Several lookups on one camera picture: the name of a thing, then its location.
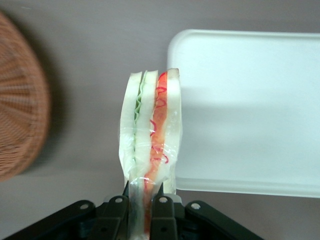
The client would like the triangle sandwich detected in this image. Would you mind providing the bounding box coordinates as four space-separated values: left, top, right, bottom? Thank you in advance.
117 67 186 240

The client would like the empty round brown wicker basket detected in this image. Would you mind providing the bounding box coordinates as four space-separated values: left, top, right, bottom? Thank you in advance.
0 9 52 182

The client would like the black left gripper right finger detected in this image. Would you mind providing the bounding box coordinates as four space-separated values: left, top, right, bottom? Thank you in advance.
151 194 186 240

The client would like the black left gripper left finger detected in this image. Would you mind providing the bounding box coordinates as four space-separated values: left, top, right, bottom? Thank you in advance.
96 194 131 240

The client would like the cream rectangular tray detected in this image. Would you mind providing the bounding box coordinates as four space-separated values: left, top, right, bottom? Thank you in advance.
166 29 320 200

